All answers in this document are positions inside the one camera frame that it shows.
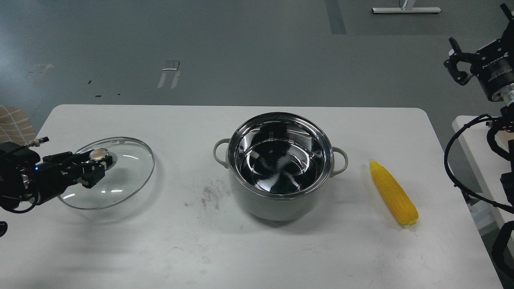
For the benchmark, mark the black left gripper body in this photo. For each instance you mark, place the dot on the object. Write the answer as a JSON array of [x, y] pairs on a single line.
[[56, 173]]

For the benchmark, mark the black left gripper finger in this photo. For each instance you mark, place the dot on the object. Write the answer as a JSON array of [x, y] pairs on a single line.
[[90, 174], [105, 160]]

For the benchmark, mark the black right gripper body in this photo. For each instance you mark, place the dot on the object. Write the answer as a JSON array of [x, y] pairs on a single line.
[[494, 69]]

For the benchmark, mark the glass pot lid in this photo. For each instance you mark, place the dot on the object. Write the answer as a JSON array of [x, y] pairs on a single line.
[[133, 165]]

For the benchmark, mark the yellow corn cob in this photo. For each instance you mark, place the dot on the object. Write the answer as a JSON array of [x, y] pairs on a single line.
[[394, 196]]

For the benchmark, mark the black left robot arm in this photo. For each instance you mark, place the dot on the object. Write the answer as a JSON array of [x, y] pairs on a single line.
[[28, 180]]

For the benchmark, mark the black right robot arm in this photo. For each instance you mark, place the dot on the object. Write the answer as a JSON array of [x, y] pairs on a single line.
[[488, 140]]

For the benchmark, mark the grey steel cooking pot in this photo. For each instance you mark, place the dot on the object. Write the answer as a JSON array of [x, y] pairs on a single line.
[[279, 164]]

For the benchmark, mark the beige checkered object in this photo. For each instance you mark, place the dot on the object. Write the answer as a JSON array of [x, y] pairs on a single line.
[[15, 126]]

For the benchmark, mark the white bar on floor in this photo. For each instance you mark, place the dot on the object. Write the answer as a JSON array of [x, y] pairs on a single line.
[[406, 10]]

